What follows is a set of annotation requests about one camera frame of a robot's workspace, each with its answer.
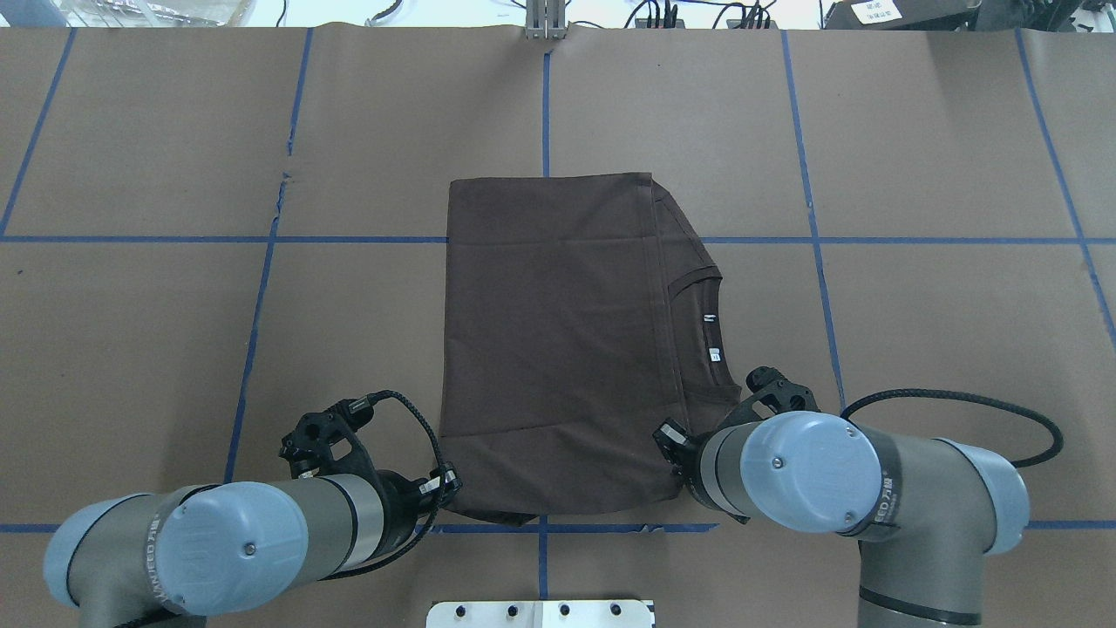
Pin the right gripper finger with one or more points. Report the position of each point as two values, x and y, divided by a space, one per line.
671 439

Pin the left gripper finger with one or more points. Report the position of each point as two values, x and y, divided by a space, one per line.
445 486

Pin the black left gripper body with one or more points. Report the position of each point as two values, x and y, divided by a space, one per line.
398 505

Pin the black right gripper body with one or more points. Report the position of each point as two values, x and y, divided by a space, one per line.
689 460

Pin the dark brown t-shirt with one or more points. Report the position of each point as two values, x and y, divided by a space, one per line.
582 312

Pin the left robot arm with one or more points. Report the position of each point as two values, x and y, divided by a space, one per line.
178 559

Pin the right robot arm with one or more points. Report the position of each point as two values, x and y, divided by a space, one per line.
926 513

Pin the black power adapter box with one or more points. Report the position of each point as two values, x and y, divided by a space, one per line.
914 15

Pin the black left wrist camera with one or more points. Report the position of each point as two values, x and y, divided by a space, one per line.
327 443

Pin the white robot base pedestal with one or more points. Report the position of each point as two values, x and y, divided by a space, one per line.
543 613

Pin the aluminium frame post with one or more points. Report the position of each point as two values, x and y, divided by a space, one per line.
545 19

